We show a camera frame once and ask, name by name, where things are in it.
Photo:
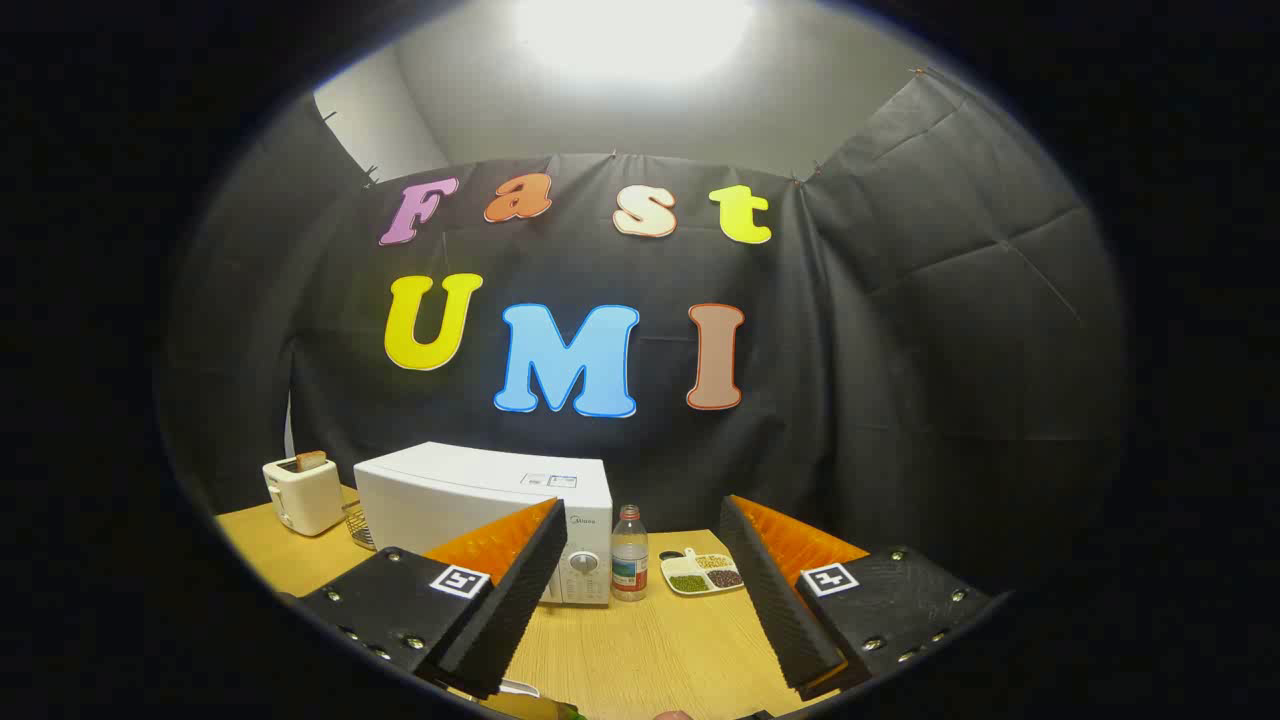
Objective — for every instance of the white divided dish of beans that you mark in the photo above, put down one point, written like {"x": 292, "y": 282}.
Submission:
{"x": 702, "y": 575}

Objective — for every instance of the toast slice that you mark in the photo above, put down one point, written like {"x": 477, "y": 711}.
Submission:
{"x": 312, "y": 460}

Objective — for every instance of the white microwave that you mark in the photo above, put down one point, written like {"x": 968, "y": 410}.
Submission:
{"x": 450, "y": 490}

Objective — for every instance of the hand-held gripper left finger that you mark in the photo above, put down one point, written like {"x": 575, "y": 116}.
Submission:
{"x": 510, "y": 610}

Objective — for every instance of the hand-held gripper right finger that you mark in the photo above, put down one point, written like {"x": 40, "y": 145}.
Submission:
{"x": 780, "y": 610}

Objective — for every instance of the white toaster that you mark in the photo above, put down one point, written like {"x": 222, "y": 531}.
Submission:
{"x": 305, "y": 495}

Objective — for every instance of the brown bread lettuce sandwich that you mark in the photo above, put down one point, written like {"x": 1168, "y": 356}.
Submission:
{"x": 535, "y": 709}

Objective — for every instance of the clear plastic bottle red label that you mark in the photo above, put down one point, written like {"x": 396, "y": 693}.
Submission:
{"x": 629, "y": 560}

